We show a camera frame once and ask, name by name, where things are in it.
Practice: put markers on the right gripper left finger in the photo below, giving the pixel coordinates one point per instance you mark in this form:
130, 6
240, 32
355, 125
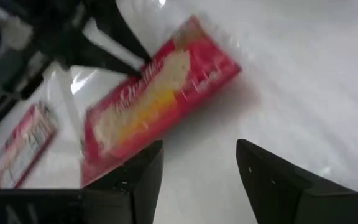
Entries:
145, 174

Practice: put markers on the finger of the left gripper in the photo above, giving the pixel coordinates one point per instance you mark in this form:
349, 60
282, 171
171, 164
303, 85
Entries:
98, 60
120, 28

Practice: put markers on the red popcorn bag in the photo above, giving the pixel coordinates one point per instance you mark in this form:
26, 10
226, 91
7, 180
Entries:
20, 146
166, 93

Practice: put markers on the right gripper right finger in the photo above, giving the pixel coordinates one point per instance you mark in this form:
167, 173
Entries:
269, 177

